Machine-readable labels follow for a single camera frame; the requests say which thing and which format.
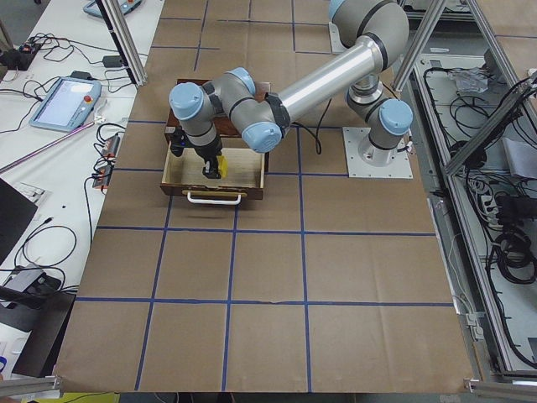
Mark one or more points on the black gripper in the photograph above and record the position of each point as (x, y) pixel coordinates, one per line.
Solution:
(207, 149)

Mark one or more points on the yellow block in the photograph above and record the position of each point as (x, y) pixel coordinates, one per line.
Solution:
(222, 166)

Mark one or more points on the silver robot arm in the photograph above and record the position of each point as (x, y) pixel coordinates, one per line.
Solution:
(374, 34)

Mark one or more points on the dark wooden drawer cabinet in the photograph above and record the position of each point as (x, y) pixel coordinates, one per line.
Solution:
(218, 121)

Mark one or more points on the pink metal rod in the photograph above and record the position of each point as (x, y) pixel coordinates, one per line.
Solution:
(47, 146)

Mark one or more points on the black power adapter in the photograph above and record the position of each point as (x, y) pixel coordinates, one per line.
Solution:
(112, 61)

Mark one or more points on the black laptop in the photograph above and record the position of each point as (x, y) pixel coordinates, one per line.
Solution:
(17, 211)

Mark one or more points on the aluminium frame post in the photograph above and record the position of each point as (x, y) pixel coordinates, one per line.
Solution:
(123, 40)

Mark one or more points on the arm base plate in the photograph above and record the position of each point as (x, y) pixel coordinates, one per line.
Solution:
(365, 161)
(337, 46)

